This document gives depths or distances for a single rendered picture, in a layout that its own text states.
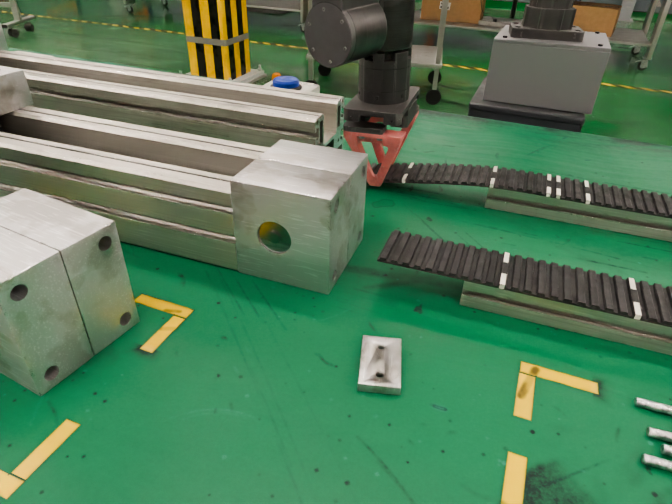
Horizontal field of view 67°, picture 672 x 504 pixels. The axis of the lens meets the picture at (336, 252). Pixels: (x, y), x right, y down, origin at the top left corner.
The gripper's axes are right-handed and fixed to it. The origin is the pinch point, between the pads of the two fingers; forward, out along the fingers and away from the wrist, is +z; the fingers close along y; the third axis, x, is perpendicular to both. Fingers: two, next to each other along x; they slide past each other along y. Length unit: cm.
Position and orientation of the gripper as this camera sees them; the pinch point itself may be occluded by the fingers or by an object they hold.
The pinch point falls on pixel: (380, 170)
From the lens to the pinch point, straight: 64.0
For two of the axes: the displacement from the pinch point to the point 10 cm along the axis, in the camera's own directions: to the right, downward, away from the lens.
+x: 9.5, 1.7, -2.8
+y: -3.3, 5.3, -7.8
